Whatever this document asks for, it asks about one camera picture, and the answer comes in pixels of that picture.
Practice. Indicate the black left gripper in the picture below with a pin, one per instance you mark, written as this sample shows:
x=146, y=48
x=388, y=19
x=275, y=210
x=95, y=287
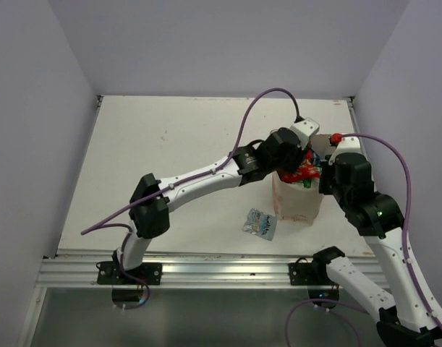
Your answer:
x=297, y=160

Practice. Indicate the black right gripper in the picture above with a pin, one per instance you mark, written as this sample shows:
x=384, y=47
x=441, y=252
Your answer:
x=326, y=167

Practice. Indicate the small red snack packet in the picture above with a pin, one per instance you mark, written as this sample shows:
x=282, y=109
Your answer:
x=307, y=171

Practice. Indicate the beige paper bag orange handles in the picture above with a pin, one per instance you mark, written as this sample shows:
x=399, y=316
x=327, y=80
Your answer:
x=293, y=202

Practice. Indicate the small silver snack packet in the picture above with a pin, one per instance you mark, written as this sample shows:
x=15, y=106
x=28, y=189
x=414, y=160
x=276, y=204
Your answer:
x=260, y=224

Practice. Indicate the green snack bag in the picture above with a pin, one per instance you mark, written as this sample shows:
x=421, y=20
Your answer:
x=307, y=183

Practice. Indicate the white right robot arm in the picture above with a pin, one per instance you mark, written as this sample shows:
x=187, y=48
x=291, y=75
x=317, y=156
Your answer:
x=406, y=316

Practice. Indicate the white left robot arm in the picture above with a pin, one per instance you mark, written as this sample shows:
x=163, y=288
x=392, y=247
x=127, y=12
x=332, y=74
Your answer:
x=153, y=200

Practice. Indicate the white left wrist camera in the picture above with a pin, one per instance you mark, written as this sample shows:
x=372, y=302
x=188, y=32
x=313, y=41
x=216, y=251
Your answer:
x=305, y=130

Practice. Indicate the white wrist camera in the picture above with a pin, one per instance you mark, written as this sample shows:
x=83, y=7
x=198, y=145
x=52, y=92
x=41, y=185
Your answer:
x=345, y=144
x=305, y=130

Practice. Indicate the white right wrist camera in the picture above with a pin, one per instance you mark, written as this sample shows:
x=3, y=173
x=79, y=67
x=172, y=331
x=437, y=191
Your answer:
x=345, y=144

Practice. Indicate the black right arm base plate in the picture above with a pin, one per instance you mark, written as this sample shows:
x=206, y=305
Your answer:
x=304, y=273

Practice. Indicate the aluminium mounting rail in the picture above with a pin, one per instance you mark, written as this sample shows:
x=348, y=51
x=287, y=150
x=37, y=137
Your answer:
x=182, y=271

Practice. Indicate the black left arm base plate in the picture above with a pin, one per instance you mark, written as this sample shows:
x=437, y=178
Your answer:
x=109, y=273

